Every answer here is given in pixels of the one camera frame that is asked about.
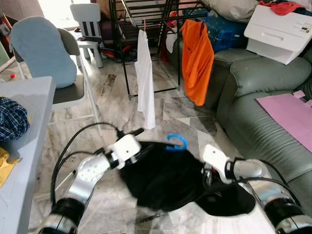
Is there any white folding table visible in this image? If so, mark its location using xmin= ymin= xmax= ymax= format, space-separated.
xmin=0 ymin=77 xmax=57 ymax=234

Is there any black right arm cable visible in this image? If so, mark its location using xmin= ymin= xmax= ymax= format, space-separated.
xmin=234 ymin=158 xmax=300 ymax=205

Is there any orange shirt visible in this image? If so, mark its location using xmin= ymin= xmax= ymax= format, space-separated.
xmin=181 ymin=19 xmax=215 ymax=106

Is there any green leather sofa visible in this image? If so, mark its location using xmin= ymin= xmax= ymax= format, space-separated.
xmin=205 ymin=46 xmax=312 ymax=205

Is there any blue suitcase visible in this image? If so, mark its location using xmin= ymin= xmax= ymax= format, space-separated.
xmin=205 ymin=12 xmax=249 ymax=53

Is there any beige pillow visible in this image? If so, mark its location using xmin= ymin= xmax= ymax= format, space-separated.
xmin=202 ymin=0 xmax=259 ymax=22

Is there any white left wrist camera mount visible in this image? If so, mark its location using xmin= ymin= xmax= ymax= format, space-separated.
xmin=107 ymin=134 xmax=142 ymax=169

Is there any blue plaid shirt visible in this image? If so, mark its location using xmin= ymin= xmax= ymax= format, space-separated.
xmin=0 ymin=97 xmax=30 ymax=142

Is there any yellow shirt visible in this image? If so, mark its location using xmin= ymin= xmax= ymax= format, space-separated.
xmin=0 ymin=146 xmax=20 ymax=188

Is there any white plastic kids chair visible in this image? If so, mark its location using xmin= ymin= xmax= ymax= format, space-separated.
xmin=70 ymin=2 xmax=104 ymax=68

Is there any white shirt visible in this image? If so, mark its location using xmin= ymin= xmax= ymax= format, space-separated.
xmin=135 ymin=29 xmax=156 ymax=130

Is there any blue plastic hanger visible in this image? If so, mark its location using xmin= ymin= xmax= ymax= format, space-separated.
xmin=166 ymin=133 xmax=188 ymax=152

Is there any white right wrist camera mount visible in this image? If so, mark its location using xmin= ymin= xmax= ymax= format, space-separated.
xmin=202 ymin=144 xmax=234 ymax=183

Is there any grey folding chair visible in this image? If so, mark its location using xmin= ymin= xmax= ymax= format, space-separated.
xmin=10 ymin=27 xmax=100 ymax=135

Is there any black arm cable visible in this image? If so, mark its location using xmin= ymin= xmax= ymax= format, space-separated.
xmin=234 ymin=158 xmax=300 ymax=205
xmin=49 ymin=122 xmax=145 ymax=205

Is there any red garment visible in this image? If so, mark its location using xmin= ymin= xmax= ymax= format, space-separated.
xmin=258 ymin=0 xmax=305 ymax=15

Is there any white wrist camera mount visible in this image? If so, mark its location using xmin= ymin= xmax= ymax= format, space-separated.
xmin=202 ymin=144 xmax=234 ymax=183
xmin=107 ymin=134 xmax=142 ymax=169

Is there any pink mat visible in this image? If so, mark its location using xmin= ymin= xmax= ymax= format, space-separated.
xmin=256 ymin=90 xmax=312 ymax=152

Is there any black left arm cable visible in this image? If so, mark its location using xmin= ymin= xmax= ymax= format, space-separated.
xmin=49 ymin=122 xmax=145 ymax=205

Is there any black garment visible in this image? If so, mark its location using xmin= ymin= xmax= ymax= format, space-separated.
xmin=119 ymin=140 xmax=256 ymax=217

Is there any black metal drying rack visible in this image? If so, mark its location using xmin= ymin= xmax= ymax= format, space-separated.
xmin=108 ymin=0 xmax=215 ymax=100

